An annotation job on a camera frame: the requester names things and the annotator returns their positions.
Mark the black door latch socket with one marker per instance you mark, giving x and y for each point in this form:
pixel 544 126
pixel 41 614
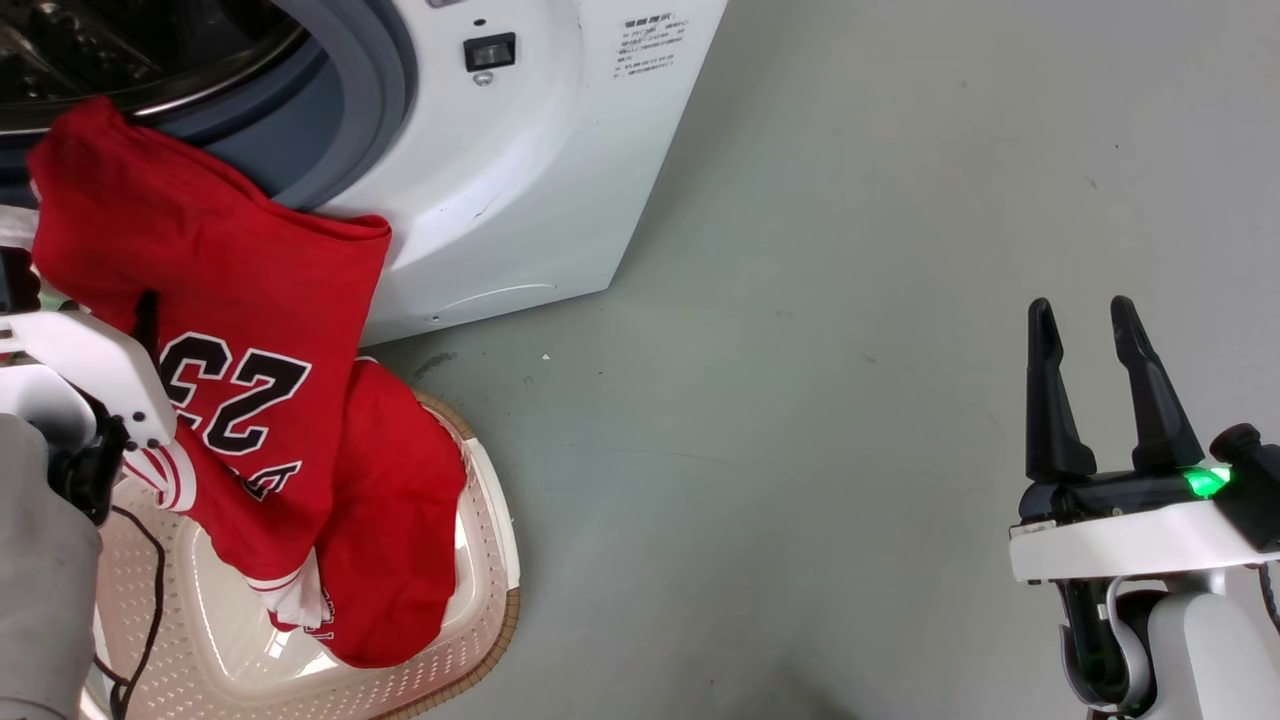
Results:
pixel 490 52

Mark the red number 23 jersey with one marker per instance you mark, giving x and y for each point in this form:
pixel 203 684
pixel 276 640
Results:
pixel 250 270

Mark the stainless steel washing machine drum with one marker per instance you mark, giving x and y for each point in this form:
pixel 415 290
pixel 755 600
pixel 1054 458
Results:
pixel 120 50

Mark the printed text label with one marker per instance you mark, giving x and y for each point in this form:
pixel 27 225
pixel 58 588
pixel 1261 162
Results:
pixel 650 45

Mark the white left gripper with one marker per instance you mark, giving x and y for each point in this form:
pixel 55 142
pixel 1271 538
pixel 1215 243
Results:
pixel 95 365

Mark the grey rubber door gasket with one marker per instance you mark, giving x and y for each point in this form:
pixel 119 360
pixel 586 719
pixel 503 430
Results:
pixel 370 90

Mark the white front-load washing machine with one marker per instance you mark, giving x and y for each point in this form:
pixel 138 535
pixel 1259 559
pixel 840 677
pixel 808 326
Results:
pixel 520 180

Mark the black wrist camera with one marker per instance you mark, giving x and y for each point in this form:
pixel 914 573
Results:
pixel 90 470
pixel 1250 490

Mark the cream perforated laundry basket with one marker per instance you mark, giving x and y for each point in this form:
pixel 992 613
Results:
pixel 230 650

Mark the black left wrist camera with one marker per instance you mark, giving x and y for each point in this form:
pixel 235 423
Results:
pixel 90 470

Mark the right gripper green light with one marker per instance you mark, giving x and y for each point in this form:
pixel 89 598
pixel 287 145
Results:
pixel 1110 540

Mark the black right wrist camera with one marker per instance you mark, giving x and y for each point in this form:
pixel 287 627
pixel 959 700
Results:
pixel 1250 490

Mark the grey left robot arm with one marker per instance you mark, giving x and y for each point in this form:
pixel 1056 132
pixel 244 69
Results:
pixel 40 580

